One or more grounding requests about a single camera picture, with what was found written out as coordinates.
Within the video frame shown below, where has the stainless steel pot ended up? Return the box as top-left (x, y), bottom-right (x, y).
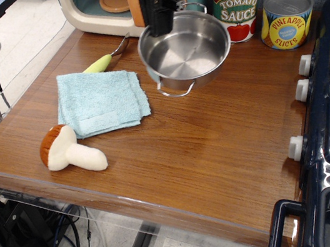
top-left (137, 9), bottom-right (231, 98)

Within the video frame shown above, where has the toy microwave oven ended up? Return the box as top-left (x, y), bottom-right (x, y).
top-left (59, 0), bottom-right (213, 37)

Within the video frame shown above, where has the tomato sauce can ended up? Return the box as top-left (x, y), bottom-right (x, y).
top-left (212, 0), bottom-right (259, 43)

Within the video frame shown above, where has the pineapple slices can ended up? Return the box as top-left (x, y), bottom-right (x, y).
top-left (261, 0), bottom-right (314, 50)

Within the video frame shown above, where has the light blue folded cloth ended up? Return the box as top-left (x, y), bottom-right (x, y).
top-left (56, 70), bottom-right (151, 139)

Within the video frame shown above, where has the plush mushroom toy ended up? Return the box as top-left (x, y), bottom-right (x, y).
top-left (39, 124), bottom-right (108, 171)

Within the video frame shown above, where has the green handled spoon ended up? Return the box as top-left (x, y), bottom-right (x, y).
top-left (83, 33), bottom-right (130, 74)

